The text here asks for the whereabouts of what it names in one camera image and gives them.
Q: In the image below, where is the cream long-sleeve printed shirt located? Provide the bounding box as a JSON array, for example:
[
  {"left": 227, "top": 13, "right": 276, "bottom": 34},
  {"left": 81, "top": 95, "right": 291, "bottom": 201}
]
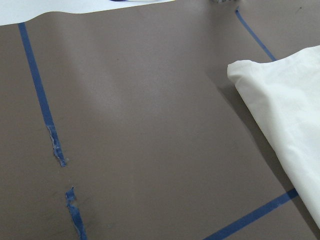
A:
[{"left": 227, "top": 46, "right": 320, "bottom": 223}]

